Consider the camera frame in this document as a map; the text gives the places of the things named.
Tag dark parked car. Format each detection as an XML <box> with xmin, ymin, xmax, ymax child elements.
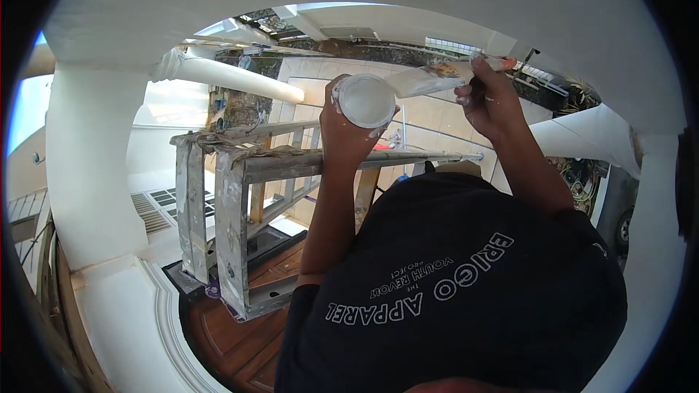
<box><xmin>595</xmin><ymin>166</ymin><xmax>641</xmax><ymax>273</ymax></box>

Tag person's left thumb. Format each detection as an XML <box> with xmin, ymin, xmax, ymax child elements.
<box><xmin>370</xmin><ymin>109</ymin><xmax>402</xmax><ymax>139</ymax></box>

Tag white paint cup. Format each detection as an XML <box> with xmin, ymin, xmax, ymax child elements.
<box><xmin>333</xmin><ymin>72</ymin><xmax>397</xmax><ymax>130</ymax></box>

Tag person's right hand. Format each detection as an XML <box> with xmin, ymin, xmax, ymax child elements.
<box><xmin>454</xmin><ymin>55</ymin><xmax>528</xmax><ymax>143</ymax></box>

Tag person's left hand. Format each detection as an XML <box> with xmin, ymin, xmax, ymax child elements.
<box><xmin>319</xmin><ymin>73</ymin><xmax>402</xmax><ymax>168</ymax></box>

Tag person's left fingers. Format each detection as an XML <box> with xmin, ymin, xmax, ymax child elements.
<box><xmin>327</xmin><ymin>74</ymin><xmax>351</xmax><ymax>116</ymax></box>

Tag person's right fingers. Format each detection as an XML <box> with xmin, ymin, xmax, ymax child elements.
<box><xmin>454</xmin><ymin>83</ymin><xmax>481</xmax><ymax>121</ymax></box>

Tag slim white round column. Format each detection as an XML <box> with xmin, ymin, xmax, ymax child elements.
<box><xmin>150</xmin><ymin>47</ymin><xmax>306</xmax><ymax>105</ymax></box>
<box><xmin>527</xmin><ymin>103</ymin><xmax>643</xmax><ymax>180</ymax></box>

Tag person's body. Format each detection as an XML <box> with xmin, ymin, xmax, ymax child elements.
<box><xmin>275</xmin><ymin>171</ymin><xmax>629</xmax><ymax>393</ymax></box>

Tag white louvred window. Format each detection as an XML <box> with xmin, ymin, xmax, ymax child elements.
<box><xmin>130</xmin><ymin>187</ymin><xmax>215</xmax><ymax>237</ymax></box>

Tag brown wooden door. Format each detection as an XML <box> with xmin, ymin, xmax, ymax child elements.
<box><xmin>179</xmin><ymin>238</ymin><xmax>308</xmax><ymax>393</ymax></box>

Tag paint-covered brush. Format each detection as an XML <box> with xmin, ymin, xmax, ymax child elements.
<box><xmin>390</xmin><ymin>54</ymin><xmax>518</xmax><ymax>100</ymax></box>

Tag paint-stained aluminium ladder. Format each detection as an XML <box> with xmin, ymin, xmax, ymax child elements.
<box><xmin>170</xmin><ymin>119</ymin><xmax>487</xmax><ymax>323</ymax></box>

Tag thick white pillar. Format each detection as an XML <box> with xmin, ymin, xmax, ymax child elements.
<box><xmin>45</xmin><ymin>61</ymin><xmax>152</xmax><ymax>272</ymax></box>

